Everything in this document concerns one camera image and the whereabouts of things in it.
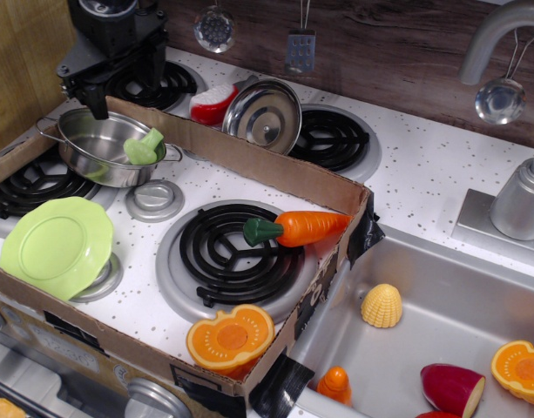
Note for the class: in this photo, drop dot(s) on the front right black burner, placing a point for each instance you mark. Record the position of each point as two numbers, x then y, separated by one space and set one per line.
204 264

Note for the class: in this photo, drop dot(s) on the red toy piece bottom edge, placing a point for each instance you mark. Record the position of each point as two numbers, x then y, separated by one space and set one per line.
437 414

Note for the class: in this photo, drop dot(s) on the red toy sweet potato half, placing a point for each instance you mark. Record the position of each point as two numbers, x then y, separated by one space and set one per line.
452 389

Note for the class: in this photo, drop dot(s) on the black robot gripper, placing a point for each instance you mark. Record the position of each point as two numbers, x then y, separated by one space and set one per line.
112 36

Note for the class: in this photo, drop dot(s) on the orange toy carrot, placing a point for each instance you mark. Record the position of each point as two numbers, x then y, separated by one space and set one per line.
297 228

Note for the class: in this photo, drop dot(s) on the front left black burner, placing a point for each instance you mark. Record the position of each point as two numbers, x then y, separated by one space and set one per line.
45 178

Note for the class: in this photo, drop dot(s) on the orange pumpkin half in sink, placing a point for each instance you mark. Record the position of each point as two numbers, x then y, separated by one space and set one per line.
512 366

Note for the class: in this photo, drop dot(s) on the brown cardboard fence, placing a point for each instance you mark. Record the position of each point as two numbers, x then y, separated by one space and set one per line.
110 342

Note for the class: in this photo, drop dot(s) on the grey sink basin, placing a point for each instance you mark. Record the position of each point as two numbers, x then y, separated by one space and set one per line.
456 309

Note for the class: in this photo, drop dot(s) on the hanging steel spatula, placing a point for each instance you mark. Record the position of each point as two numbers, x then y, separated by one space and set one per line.
300 52

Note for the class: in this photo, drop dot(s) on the grey stove knob centre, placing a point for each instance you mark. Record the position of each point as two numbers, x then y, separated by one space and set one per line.
155 201

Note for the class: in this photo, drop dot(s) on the small orange toy bottle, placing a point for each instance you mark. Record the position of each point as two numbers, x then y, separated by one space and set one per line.
335 385

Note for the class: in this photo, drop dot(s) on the hanging steel ladle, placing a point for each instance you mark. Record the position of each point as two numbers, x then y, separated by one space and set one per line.
502 101

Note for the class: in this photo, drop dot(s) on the light green plastic plate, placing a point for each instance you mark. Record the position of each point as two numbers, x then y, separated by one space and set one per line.
60 247

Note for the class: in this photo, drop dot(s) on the yellow toy at bottom left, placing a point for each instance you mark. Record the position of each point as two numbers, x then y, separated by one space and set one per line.
9 410

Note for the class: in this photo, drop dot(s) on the light green toy broccoli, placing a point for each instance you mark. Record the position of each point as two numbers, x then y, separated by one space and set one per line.
143 151

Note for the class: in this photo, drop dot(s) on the hanging steel skimmer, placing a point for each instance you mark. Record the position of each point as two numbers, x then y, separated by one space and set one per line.
214 29

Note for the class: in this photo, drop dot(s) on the grey oven knob front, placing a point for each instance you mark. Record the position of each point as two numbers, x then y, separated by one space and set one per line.
149 399

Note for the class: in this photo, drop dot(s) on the grey stove knob under plate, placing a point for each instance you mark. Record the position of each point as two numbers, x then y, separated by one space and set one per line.
106 282

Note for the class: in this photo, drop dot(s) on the stainless steel pot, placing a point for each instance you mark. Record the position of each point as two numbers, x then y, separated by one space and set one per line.
94 149

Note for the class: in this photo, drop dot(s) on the steel pot lid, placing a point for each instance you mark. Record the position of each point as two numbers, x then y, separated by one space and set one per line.
266 113

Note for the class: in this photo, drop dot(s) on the back right black burner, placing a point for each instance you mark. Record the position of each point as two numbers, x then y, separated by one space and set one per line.
339 141

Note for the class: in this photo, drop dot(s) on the yellow toy corn piece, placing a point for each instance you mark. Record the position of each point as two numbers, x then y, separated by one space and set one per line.
382 306

